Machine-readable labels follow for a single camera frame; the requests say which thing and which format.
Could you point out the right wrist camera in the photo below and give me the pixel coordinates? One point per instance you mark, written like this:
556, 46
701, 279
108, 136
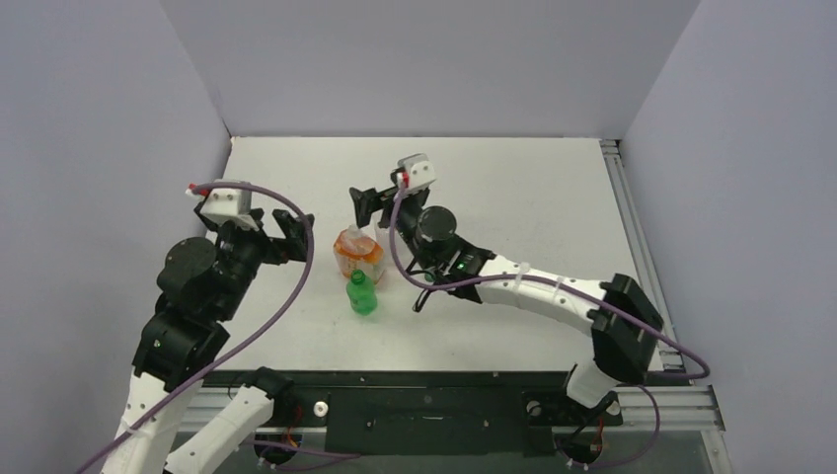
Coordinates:
414, 174

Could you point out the green plastic bottle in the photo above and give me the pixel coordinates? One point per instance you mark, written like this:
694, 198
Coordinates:
360, 290

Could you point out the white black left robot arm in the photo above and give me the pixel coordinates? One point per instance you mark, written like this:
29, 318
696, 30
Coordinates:
202, 285

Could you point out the aluminium table edge rail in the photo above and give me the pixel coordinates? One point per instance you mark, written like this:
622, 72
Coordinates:
647, 274

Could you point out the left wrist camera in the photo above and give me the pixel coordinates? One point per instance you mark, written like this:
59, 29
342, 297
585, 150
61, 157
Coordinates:
220, 206

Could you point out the clear square plastic bottle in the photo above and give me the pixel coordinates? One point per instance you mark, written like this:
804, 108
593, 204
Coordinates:
382, 237

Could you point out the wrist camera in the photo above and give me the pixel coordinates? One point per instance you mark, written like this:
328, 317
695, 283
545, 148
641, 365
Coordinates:
220, 206
414, 174

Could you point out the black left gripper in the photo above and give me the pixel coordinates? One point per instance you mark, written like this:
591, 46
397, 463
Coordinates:
294, 229

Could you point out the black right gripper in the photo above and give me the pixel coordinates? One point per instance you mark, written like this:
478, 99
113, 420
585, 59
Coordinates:
390, 200

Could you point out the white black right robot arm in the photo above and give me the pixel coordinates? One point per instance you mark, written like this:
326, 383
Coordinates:
616, 315

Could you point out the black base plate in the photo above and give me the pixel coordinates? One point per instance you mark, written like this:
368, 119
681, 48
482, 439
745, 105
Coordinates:
437, 412

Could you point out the orange label plastic bottle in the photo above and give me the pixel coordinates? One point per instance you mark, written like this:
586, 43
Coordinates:
354, 250

